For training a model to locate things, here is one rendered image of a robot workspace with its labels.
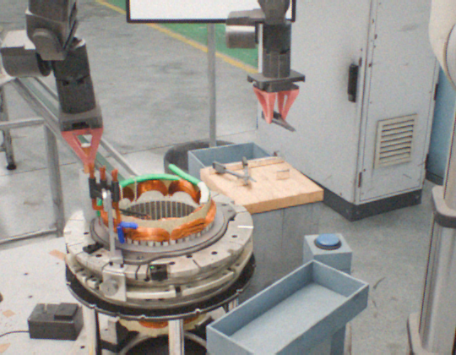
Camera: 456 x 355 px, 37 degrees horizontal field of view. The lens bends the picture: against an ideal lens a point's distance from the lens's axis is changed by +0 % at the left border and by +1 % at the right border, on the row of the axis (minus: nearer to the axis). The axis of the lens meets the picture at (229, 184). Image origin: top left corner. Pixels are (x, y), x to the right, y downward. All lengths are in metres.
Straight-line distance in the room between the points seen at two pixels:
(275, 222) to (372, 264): 1.92
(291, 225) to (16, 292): 0.65
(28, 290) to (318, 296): 0.76
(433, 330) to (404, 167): 2.55
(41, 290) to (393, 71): 2.27
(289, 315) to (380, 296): 1.98
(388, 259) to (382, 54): 0.97
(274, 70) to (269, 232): 0.32
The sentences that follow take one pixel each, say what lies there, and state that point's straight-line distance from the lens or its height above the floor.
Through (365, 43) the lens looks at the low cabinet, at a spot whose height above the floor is 0.94.
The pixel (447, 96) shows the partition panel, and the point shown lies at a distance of 3.75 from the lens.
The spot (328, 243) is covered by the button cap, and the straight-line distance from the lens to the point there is 1.21.
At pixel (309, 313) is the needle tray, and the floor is 1.02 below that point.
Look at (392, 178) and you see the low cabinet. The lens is 3.64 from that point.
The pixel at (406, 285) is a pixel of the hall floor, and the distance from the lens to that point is 3.11.
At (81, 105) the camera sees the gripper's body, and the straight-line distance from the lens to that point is 1.08.
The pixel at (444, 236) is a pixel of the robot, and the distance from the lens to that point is 1.08.
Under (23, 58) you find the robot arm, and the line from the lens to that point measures 1.09.
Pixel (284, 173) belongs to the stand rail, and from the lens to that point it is 1.40.
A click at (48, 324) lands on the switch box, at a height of 0.82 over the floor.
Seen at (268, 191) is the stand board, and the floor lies 1.06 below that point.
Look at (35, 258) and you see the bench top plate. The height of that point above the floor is 0.78.
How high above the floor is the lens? 1.63
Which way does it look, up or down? 24 degrees down
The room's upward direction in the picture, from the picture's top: straight up
